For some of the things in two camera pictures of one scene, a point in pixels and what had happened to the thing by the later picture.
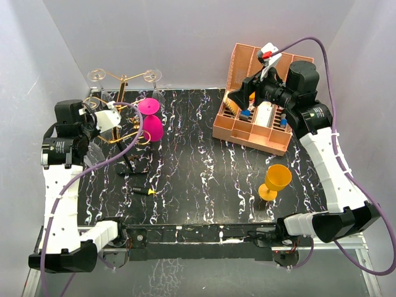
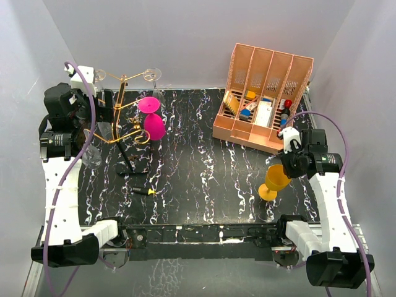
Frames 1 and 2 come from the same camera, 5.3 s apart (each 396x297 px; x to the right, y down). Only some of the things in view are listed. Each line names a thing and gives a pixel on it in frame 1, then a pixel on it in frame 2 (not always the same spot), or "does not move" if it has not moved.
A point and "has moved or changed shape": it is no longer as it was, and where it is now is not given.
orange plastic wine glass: x=277 y=177 does not move
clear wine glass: x=93 y=102 has moved or changed shape
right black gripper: x=242 y=96 to x=290 y=172
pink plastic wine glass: x=153 y=125 does not move
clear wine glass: x=153 y=75 does not move
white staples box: x=265 y=114 does not move
